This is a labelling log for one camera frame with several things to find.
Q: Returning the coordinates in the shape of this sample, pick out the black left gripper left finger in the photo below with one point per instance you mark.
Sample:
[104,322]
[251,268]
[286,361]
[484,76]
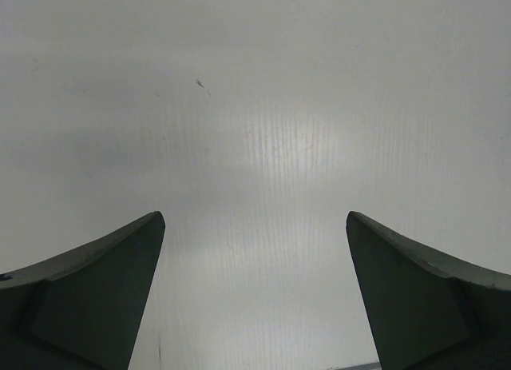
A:
[81,309]

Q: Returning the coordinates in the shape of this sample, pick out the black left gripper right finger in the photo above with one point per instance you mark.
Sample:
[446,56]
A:
[427,309]

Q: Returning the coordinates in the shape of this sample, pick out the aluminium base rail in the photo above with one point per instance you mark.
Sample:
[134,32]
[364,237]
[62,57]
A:
[368,366]

